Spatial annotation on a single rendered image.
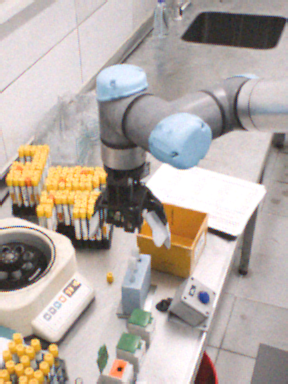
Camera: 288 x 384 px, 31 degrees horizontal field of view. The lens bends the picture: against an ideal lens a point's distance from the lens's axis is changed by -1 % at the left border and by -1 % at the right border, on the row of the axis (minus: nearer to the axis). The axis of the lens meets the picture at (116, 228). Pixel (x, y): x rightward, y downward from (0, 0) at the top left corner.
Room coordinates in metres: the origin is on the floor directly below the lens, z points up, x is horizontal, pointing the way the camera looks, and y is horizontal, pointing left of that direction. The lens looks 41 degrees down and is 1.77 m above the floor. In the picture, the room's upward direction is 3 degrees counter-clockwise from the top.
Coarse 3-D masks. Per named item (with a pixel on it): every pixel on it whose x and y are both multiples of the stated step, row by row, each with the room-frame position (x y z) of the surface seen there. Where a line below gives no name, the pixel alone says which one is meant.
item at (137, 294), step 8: (144, 256) 0.81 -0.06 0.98; (144, 264) 0.79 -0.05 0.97; (128, 272) 0.77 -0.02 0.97; (136, 272) 0.77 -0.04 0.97; (144, 272) 0.76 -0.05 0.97; (128, 280) 0.74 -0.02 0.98; (136, 280) 0.74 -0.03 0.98; (144, 280) 0.76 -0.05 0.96; (128, 288) 0.73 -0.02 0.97; (136, 288) 0.72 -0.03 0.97; (144, 288) 0.76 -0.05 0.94; (152, 288) 0.80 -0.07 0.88; (128, 296) 0.73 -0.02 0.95; (136, 296) 0.72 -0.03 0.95; (144, 296) 0.75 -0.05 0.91; (152, 296) 0.78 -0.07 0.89; (120, 304) 0.76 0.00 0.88; (128, 304) 0.73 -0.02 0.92; (136, 304) 0.72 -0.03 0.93; (144, 304) 0.75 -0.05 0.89; (120, 312) 0.74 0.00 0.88; (128, 312) 0.73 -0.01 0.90
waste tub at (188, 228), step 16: (176, 208) 0.98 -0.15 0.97; (144, 224) 0.92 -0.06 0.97; (176, 224) 0.97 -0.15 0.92; (192, 224) 0.96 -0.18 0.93; (144, 240) 0.88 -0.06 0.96; (176, 240) 0.95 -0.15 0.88; (192, 240) 0.95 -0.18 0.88; (160, 256) 0.86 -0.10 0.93; (176, 256) 0.84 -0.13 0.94; (192, 256) 0.84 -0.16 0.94; (176, 272) 0.84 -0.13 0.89; (192, 272) 0.84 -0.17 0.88
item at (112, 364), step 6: (108, 360) 0.57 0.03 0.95; (114, 360) 0.57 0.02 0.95; (120, 360) 0.57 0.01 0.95; (108, 366) 0.56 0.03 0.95; (114, 366) 0.55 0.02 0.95; (120, 366) 0.55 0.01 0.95; (126, 366) 0.55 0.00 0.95; (132, 366) 0.56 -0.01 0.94; (102, 372) 0.54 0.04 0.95; (108, 372) 0.54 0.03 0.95; (114, 372) 0.54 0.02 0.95; (120, 372) 0.54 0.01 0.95; (126, 372) 0.55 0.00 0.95; (132, 372) 0.56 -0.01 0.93; (102, 378) 0.54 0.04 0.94; (108, 378) 0.54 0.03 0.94; (114, 378) 0.53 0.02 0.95; (120, 378) 0.53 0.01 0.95; (126, 378) 0.53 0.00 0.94; (132, 378) 0.55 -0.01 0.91
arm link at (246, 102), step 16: (224, 80) 0.73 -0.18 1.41; (240, 80) 0.70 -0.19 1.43; (256, 80) 0.67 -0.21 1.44; (272, 80) 0.65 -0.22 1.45; (224, 96) 0.68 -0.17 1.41; (240, 96) 0.66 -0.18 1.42; (256, 96) 0.64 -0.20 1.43; (272, 96) 0.62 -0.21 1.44; (224, 112) 0.66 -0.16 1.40; (240, 112) 0.65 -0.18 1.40; (256, 112) 0.63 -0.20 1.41; (272, 112) 0.61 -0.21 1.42; (224, 128) 0.66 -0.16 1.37; (240, 128) 0.66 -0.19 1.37; (256, 128) 0.63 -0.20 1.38; (272, 128) 0.61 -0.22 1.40
